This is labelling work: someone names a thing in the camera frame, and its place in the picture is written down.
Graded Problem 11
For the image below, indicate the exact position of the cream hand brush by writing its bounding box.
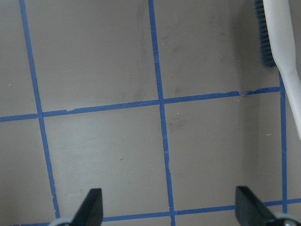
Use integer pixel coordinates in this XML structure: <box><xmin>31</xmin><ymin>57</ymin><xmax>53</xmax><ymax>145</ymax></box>
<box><xmin>253</xmin><ymin>0</ymin><xmax>301</xmax><ymax>136</ymax></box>

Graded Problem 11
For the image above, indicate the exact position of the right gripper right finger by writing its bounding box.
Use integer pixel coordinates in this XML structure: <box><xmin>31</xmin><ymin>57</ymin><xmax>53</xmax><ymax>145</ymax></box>
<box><xmin>235</xmin><ymin>186</ymin><xmax>298</xmax><ymax>226</ymax></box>

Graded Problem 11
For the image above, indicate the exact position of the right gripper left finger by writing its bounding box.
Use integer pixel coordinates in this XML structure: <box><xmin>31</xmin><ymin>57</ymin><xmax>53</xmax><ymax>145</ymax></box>
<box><xmin>50</xmin><ymin>187</ymin><xmax>103</xmax><ymax>226</ymax></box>

